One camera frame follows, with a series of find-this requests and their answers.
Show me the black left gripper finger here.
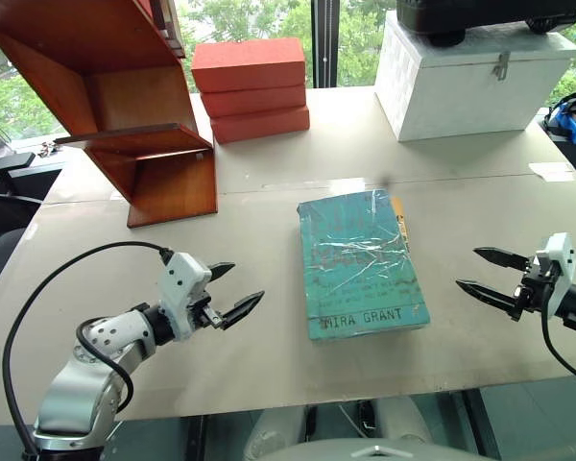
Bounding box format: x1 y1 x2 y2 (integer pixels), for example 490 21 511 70
206 261 237 285
219 290 266 332

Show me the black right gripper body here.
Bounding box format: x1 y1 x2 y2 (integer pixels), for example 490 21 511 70
509 254 559 323

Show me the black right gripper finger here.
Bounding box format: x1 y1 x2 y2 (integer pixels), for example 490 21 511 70
455 279 519 313
472 247 532 273

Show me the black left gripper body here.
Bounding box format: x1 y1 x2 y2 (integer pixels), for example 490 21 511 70
188 292 225 332

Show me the teal Mira Grant book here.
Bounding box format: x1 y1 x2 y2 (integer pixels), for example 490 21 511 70
296 188 432 344

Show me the brown wooden bookshelf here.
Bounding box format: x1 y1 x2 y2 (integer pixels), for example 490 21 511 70
0 0 221 230

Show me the white paper label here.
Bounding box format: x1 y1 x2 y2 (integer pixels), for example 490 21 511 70
528 161 576 183

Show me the black table leg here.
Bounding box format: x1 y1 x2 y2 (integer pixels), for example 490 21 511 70
461 388 503 461

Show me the red box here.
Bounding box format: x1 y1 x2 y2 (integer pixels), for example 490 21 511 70
200 84 309 119
209 105 312 146

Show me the blue and black bag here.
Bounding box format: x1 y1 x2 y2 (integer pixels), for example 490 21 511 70
540 85 576 146

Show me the white wooden box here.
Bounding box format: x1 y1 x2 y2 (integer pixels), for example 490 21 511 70
373 9 576 143

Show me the grey robot torso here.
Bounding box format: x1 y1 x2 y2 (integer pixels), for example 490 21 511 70
247 394 477 461

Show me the metal box latch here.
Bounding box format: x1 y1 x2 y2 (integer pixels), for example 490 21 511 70
490 51 511 82

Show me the stack of red boxes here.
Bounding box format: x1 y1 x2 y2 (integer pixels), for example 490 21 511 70
190 36 307 95

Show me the black office chair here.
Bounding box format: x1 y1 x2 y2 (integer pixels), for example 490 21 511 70
0 114 45 309

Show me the black plastic case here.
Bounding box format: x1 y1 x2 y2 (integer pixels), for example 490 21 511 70
395 0 576 49

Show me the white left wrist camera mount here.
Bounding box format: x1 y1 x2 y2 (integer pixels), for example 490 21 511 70
159 251 214 343

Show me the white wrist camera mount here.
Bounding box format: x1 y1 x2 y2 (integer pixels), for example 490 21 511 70
159 251 214 343
532 232 576 321

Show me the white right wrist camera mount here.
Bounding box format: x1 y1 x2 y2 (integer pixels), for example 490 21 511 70
532 232 576 321

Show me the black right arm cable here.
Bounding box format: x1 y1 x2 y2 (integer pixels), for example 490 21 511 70
540 286 576 391

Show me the short black left arm cable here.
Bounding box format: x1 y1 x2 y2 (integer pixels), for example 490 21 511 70
75 316 135 428

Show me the black window frame post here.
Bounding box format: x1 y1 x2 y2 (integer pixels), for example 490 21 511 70
310 0 343 90

